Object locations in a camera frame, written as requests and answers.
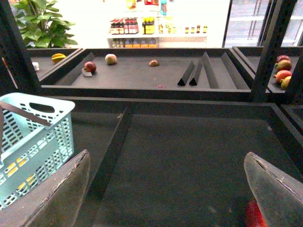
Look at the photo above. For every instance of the black upper display tray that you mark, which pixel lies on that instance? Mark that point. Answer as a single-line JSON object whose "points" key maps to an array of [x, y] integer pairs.
{"points": [[224, 76]]}

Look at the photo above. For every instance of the green potted plant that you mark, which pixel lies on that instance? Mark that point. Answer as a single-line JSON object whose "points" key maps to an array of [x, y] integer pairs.
{"points": [[41, 25]]}

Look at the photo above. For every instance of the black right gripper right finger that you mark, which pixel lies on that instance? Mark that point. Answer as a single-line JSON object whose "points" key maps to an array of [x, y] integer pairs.
{"points": [[279, 196]]}

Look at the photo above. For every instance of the red green mango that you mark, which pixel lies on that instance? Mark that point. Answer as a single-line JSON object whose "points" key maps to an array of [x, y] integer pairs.
{"points": [[280, 75], [284, 65]]}

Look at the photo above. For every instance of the black display tray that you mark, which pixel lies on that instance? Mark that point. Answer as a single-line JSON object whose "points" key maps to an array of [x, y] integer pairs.
{"points": [[157, 163], [224, 76]]}

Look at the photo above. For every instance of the white shelf with bottles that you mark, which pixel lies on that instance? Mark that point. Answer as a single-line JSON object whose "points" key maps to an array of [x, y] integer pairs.
{"points": [[153, 24]]}

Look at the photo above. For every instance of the green red apple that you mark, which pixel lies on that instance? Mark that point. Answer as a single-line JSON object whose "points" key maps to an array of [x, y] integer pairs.
{"points": [[111, 59]]}

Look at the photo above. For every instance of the brown halved fruit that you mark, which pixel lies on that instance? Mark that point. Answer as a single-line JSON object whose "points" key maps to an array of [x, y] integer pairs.
{"points": [[154, 63]]}

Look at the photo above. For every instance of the light blue plastic basket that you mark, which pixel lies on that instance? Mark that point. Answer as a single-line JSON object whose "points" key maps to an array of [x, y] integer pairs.
{"points": [[26, 168]]}

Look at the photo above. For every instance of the black triangular divider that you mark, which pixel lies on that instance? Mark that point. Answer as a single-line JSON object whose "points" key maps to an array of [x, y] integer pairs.
{"points": [[183, 81], [195, 78]]}

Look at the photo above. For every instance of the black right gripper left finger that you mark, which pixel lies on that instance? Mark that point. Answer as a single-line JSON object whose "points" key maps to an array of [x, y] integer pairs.
{"points": [[55, 202]]}

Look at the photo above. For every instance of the brown basket handle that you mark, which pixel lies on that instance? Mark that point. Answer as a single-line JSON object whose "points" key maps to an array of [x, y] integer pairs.
{"points": [[27, 140]]}

